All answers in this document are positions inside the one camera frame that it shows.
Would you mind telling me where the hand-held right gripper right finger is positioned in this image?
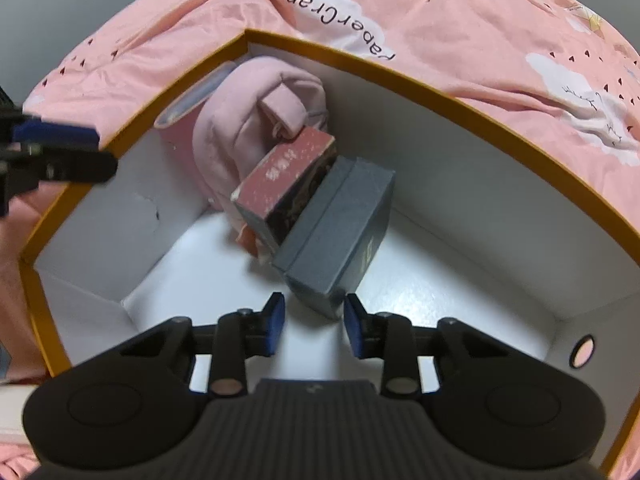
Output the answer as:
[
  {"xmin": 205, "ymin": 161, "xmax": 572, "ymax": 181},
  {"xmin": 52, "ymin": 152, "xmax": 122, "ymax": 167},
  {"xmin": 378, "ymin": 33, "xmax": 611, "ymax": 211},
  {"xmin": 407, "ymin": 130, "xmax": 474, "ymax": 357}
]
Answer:
[{"xmin": 344, "ymin": 293, "xmax": 508, "ymax": 400}]

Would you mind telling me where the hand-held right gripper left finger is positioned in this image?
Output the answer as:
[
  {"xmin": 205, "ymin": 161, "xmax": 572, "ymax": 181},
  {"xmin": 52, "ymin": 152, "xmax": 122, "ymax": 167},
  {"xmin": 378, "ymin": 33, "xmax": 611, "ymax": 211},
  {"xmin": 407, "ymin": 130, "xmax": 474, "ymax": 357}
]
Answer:
[{"xmin": 120, "ymin": 292, "xmax": 286, "ymax": 399}]

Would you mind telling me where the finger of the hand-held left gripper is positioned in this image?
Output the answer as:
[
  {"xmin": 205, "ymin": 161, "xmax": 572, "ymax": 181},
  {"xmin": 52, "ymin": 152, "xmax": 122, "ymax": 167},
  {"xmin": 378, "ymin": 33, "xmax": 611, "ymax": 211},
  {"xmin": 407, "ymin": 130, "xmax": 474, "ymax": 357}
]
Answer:
[
  {"xmin": 39, "ymin": 149, "xmax": 119, "ymax": 186},
  {"xmin": 12, "ymin": 119, "xmax": 99, "ymax": 150}
]

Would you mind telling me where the dark grey box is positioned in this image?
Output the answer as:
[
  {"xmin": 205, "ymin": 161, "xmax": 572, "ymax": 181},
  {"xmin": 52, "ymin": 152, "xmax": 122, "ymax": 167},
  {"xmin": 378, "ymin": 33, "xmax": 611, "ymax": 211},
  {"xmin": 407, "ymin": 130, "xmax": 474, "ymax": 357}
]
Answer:
[{"xmin": 272, "ymin": 156, "xmax": 397, "ymax": 322}]

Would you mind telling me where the dark red box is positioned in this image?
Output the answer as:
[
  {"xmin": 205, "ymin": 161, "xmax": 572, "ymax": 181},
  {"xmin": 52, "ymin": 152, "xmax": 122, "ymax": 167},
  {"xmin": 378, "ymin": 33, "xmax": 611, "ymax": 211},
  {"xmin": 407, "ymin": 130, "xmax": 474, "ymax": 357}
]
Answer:
[{"xmin": 231, "ymin": 126, "xmax": 337, "ymax": 250}]

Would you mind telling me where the orange cardboard box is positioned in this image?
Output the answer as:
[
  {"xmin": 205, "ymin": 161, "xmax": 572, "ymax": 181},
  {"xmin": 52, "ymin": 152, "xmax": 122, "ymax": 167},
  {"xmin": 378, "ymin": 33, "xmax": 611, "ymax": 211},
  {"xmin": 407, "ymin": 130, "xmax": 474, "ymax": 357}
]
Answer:
[{"xmin": 19, "ymin": 29, "xmax": 640, "ymax": 478}]

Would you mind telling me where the pink cloth pouch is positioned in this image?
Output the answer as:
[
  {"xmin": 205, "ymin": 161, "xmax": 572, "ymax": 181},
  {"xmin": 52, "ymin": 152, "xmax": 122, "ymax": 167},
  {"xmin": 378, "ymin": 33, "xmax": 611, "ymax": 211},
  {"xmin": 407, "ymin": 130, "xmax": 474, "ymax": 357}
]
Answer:
[{"xmin": 192, "ymin": 57, "xmax": 329, "ymax": 261}]

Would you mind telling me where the pink printed blanket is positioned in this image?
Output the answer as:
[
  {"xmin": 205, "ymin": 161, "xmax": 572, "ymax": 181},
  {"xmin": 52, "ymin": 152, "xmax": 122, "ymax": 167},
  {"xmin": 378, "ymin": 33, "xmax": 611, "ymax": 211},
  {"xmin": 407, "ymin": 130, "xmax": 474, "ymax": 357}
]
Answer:
[{"xmin": 0, "ymin": 0, "xmax": 640, "ymax": 480}]

